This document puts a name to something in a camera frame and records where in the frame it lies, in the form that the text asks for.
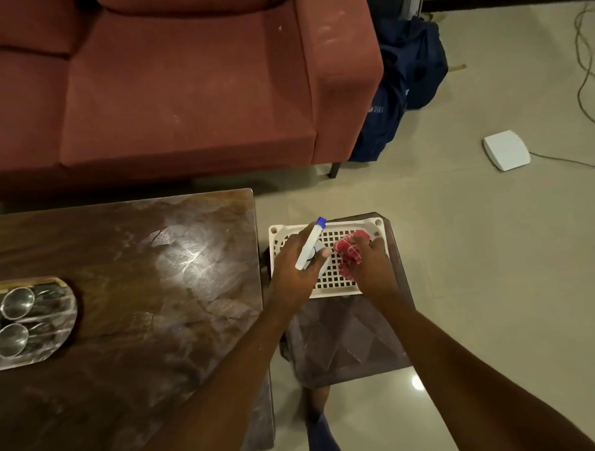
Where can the dark wooden side table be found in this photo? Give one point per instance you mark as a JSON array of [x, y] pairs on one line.
[[344, 339]]

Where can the person's right hand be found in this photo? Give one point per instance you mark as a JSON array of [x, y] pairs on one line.
[[376, 274]]

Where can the red fabric sofa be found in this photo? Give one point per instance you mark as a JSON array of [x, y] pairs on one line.
[[186, 93]]

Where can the person's left hand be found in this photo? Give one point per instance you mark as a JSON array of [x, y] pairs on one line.
[[290, 283]]

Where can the white flat device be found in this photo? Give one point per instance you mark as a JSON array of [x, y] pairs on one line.
[[506, 151]]

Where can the clear spray bottle blue nozzle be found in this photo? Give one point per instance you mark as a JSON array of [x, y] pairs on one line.
[[309, 246]]

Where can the white plastic perforated basket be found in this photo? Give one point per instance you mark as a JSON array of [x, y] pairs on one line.
[[332, 279]]

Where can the person's right jeans leg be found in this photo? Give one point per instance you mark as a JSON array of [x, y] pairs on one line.
[[321, 436]]

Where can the person's left forearm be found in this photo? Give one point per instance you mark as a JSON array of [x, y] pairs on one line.
[[223, 390]]

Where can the person's right foot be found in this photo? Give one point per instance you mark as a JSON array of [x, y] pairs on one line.
[[317, 402]]

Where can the steel cup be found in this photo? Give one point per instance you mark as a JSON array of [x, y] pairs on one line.
[[16, 303], [13, 340]]

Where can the brown marbled wooden table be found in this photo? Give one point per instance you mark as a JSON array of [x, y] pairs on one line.
[[139, 288]]

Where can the navy blue bag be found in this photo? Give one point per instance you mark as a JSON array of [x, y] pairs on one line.
[[395, 93]]

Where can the red checked cloth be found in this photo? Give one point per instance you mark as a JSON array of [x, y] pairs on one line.
[[348, 248]]

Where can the brick pattern glossy tray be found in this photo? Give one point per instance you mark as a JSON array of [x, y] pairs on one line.
[[56, 320]]

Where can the red sofa back cushion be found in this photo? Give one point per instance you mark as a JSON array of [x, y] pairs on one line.
[[32, 23], [186, 4]]

